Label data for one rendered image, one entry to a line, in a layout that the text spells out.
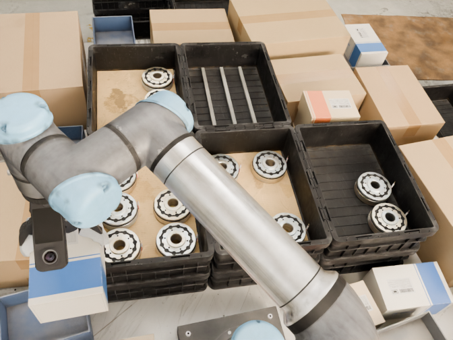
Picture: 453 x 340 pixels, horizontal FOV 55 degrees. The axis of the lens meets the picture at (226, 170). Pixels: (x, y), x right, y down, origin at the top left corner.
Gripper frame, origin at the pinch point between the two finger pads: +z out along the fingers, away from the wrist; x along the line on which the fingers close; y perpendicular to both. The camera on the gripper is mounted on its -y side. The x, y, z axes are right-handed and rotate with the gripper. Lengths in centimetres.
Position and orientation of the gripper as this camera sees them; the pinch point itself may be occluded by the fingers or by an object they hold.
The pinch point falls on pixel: (67, 252)
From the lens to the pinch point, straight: 88.0
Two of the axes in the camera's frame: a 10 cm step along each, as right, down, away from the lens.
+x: -9.7, 1.2, -2.2
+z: -1.0, 6.0, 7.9
